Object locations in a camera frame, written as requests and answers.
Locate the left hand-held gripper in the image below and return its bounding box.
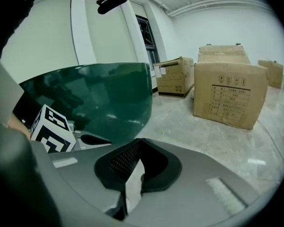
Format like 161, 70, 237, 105
29, 104, 113, 154

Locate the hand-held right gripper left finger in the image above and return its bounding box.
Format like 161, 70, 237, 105
49, 138, 143, 221

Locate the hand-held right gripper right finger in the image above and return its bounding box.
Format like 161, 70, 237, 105
122, 138, 261, 227

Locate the dark green translucent sheet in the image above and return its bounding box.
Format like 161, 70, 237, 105
18, 62, 153, 145

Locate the person's left forearm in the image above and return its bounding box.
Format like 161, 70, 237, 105
7, 113, 32, 140

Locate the cardboard box with white labels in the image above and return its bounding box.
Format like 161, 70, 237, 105
153, 56, 195, 98

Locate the narrow pale roller blind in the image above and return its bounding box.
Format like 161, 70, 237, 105
85, 0, 138, 65

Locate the large printed cardboard box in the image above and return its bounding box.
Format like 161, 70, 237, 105
193, 61, 269, 131

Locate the wide pale roller blind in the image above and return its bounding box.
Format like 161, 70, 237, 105
1, 0, 80, 85

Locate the long taped cardboard box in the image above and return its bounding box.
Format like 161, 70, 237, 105
197, 45, 252, 65

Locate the small cardboard box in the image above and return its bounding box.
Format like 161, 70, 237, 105
257, 59, 284, 90

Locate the dark window frame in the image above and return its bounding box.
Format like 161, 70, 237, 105
135, 14, 160, 72

